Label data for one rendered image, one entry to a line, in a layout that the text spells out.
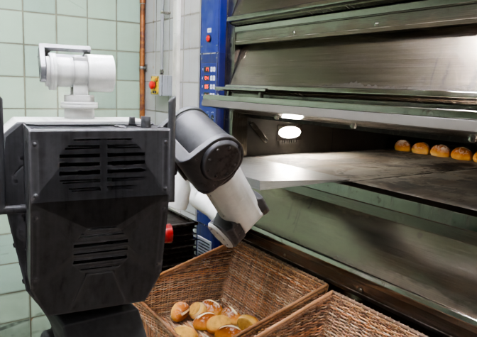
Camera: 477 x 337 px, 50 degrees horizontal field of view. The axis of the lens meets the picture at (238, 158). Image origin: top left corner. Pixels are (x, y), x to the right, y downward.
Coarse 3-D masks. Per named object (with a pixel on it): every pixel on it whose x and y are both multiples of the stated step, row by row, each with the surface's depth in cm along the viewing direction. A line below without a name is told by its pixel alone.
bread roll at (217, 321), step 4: (212, 316) 182; (216, 316) 182; (220, 316) 183; (224, 316) 183; (208, 320) 181; (212, 320) 180; (216, 320) 181; (220, 320) 182; (224, 320) 182; (228, 320) 183; (208, 324) 179; (212, 324) 179; (216, 324) 180; (220, 324) 180; (224, 324) 181; (208, 328) 179; (212, 328) 178; (216, 328) 178; (212, 332) 179
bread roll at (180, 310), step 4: (176, 304) 190; (180, 304) 190; (184, 304) 191; (172, 308) 189; (176, 308) 188; (180, 308) 189; (184, 308) 189; (188, 308) 191; (172, 312) 188; (176, 312) 187; (180, 312) 187; (184, 312) 188; (188, 312) 190; (172, 316) 187; (176, 316) 187; (180, 316) 187; (184, 316) 188; (176, 320) 187; (180, 320) 188
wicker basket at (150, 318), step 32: (224, 256) 205; (256, 256) 194; (160, 288) 191; (192, 288) 199; (224, 288) 207; (256, 288) 191; (288, 288) 176; (320, 288) 161; (160, 320) 160; (192, 320) 192
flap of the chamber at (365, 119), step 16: (240, 112) 201; (256, 112) 178; (272, 112) 160; (288, 112) 153; (304, 112) 148; (320, 112) 142; (336, 112) 137; (352, 112) 132; (368, 112) 128; (384, 128) 146; (400, 128) 133; (416, 128) 123; (432, 128) 113; (448, 128) 109; (464, 128) 106
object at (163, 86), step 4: (152, 76) 252; (156, 76) 248; (160, 76) 246; (164, 76) 247; (168, 76) 248; (152, 80) 252; (160, 80) 246; (164, 80) 247; (168, 80) 249; (156, 84) 248; (160, 84) 247; (164, 84) 248; (168, 84) 249; (156, 88) 248; (160, 88) 247; (164, 88) 248; (168, 88) 249; (152, 92) 253; (156, 92) 249; (160, 92) 247; (164, 92) 248; (168, 92) 249
